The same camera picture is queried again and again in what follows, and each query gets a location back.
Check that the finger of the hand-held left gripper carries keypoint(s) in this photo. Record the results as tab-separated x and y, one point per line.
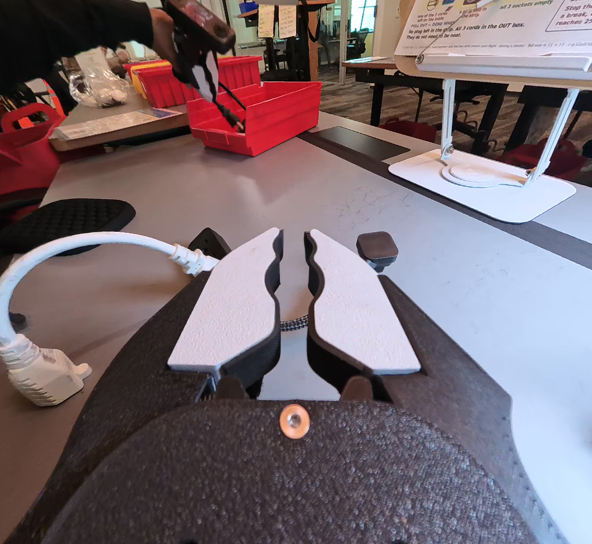
206	74

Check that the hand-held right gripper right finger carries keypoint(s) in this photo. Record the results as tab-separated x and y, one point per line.
360	317

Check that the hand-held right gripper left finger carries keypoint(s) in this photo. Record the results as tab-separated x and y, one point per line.
231	312

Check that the red plastic bin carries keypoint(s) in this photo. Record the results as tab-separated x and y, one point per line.
159	83
259	118

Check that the person's left forearm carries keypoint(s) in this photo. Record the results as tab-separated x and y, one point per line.
69	21

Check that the blue pen cup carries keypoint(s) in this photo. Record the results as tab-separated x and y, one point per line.
247	9

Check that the yellow plastic bin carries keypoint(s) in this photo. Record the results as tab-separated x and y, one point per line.
138	67

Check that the hanging paper note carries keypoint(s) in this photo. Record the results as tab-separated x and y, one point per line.
266	21
287	21

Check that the flat printed packet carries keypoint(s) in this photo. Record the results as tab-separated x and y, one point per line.
115	122

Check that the clear plastic bag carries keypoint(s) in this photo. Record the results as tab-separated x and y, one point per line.
97	83

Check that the dark wooden desk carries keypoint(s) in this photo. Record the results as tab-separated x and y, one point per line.
365	63

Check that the black mesh wrist pad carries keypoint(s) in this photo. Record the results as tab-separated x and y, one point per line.
64	222

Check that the white document stand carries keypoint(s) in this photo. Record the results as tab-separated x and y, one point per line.
508	197

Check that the red tote bag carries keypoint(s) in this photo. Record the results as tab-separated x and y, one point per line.
23	151
407	128
559	160

